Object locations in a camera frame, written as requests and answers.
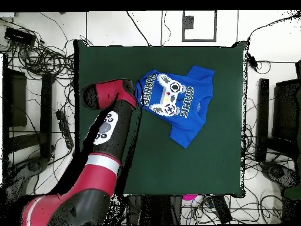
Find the blue printed t-shirt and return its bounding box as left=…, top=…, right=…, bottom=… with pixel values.
left=133, top=65, right=216, bottom=149

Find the dark green table cloth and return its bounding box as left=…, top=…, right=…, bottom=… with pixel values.
left=73, top=39, right=247, bottom=198

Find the pink object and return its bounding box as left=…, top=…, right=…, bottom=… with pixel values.
left=182, top=194, right=203, bottom=201

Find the black power strip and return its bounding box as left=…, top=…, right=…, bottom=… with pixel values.
left=55, top=109, right=75, bottom=149
left=210, top=195, right=233, bottom=224

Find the black power adapter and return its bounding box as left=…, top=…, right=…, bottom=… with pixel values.
left=246, top=52, right=259, bottom=71

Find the black chair base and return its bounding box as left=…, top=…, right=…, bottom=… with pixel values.
left=260, top=161, right=301, bottom=201
left=4, top=156, right=49, bottom=212

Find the black electronics box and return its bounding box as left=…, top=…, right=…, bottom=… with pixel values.
left=4, top=26, right=36, bottom=46

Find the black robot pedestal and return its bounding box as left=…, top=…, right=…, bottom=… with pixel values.
left=126, top=195, right=183, bottom=225

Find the black cable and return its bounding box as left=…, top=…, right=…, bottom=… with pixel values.
left=126, top=11, right=151, bottom=47

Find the grey square frame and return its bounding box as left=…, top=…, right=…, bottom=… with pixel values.
left=181, top=10, right=218, bottom=42

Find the black wooden furniture frame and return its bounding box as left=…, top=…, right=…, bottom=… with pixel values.
left=2, top=53, right=56, bottom=163
left=255, top=59, right=301, bottom=163

